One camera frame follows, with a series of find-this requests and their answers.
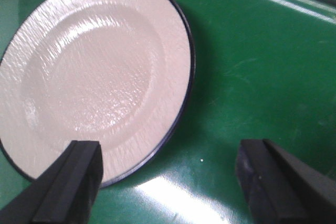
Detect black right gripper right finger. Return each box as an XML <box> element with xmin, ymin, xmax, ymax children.
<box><xmin>235</xmin><ymin>139</ymin><xmax>335</xmax><ymax>223</ymax></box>

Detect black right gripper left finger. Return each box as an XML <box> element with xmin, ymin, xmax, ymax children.
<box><xmin>1</xmin><ymin>141</ymin><xmax>103</xmax><ymax>223</ymax></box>

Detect beige plate black rim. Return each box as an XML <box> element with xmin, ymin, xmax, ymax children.
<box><xmin>1</xmin><ymin>0</ymin><xmax>195</xmax><ymax>187</ymax></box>

